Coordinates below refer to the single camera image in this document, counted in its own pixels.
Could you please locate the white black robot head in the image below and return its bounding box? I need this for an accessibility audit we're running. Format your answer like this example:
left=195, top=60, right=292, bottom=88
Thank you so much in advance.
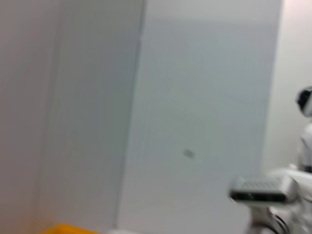
left=295, top=85, right=312, bottom=118

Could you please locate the yellow plastic bin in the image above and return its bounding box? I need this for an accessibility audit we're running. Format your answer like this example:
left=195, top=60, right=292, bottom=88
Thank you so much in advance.
left=42, top=223, right=100, bottom=234

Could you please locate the white humanoid robot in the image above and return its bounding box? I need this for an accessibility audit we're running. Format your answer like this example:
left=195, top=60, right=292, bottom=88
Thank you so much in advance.
left=298, top=121, right=312, bottom=173

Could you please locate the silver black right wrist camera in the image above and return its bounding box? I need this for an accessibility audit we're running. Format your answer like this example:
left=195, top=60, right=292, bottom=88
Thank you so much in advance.
left=228, top=175, right=299, bottom=203

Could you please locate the grey right wrist cable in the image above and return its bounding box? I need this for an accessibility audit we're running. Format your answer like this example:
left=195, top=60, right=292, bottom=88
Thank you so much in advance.
left=269, top=211, right=293, bottom=234

